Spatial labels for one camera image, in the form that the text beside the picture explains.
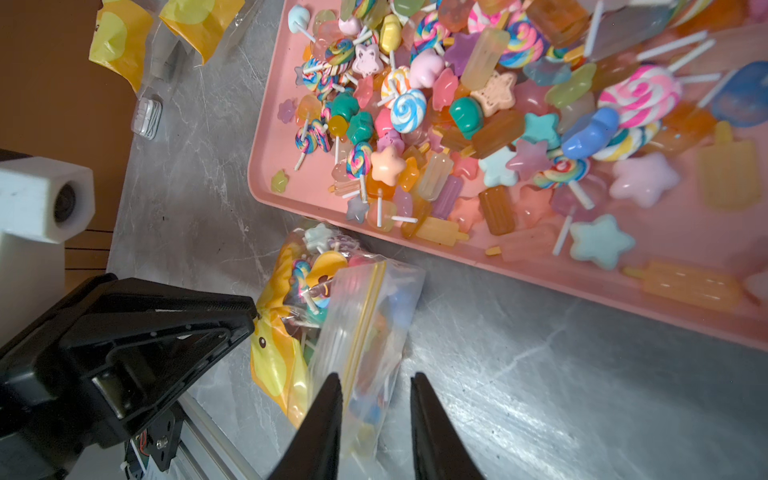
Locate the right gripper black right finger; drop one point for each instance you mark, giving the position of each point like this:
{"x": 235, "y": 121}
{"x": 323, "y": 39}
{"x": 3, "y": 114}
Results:
{"x": 438, "y": 452}

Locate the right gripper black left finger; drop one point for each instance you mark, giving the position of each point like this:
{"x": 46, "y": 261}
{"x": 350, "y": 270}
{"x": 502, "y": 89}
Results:
{"x": 315, "y": 449}

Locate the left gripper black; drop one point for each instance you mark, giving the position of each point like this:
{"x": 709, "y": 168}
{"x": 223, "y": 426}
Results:
{"x": 99, "y": 365}

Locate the white earbuds case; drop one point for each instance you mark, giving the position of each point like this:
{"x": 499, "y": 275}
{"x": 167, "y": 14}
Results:
{"x": 146, "y": 119}

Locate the pink plastic tray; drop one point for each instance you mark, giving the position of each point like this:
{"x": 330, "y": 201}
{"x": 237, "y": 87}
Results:
{"x": 678, "y": 229}

